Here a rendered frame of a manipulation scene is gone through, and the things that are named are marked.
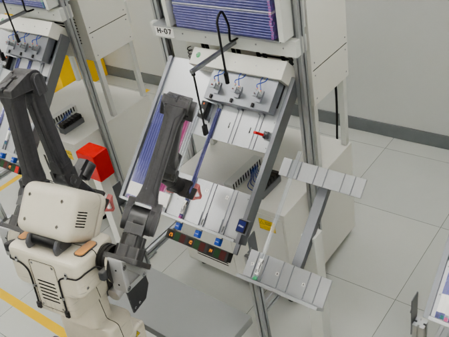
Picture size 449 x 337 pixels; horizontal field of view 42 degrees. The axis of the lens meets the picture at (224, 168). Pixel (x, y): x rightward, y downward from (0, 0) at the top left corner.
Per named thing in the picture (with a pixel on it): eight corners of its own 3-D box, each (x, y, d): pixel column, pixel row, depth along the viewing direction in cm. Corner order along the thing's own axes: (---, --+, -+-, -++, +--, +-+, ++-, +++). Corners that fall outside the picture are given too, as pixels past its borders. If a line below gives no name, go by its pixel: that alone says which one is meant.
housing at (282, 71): (295, 91, 243) (280, 79, 231) (205, 74, 271) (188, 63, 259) (301, 73, 243) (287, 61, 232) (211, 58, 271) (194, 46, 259)
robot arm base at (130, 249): (101, 255, 165) (134, 265, 159) (109, 228, 166) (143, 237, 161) (117, 261, 172) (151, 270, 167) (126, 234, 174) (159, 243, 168)
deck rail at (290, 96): (246, 246, 237) (238, 244, 232) (242, 244, 238) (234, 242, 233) (302, 83, 241) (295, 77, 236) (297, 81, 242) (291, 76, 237)
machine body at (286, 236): (296, 311, 292) (283, 216, 257) (190, 264, 331) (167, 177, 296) (355, 233, 330) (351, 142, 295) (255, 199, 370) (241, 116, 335)
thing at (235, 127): (272, 156, 240) (266, 153, 236) (157, 124, 278) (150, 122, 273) (297, 81, 242) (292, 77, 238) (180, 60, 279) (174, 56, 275)
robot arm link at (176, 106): (163, 81, 171) (196, 91, 171) (166, 92, 185) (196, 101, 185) (117, 228, 166) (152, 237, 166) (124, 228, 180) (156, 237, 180)
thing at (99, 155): (129, 278, 330) (89, 167, 286) (101, 264, 344) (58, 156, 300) (157, 252, 344) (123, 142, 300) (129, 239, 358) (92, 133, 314)
